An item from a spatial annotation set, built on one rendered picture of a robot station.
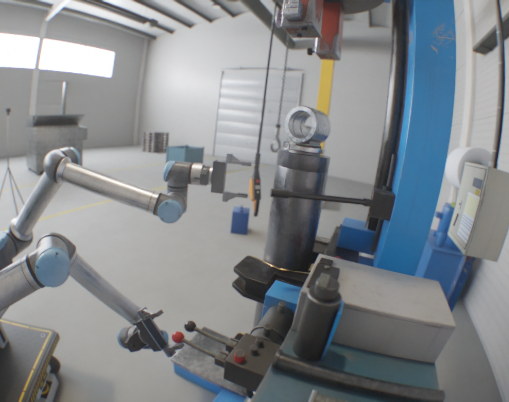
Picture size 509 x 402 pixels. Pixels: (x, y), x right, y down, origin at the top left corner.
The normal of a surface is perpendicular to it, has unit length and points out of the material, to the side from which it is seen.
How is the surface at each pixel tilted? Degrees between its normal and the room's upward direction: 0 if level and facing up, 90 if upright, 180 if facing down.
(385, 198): 90
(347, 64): 90
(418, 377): 0
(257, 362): 0
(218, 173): 90
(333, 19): 90
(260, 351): 0
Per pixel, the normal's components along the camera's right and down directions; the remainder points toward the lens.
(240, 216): -0.01, 0.26
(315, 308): -0.67, 0.12
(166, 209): 0.21, 0.30
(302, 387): 0.11, -0.96
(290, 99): -0.40, 0.20
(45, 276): 0.76, 0.21
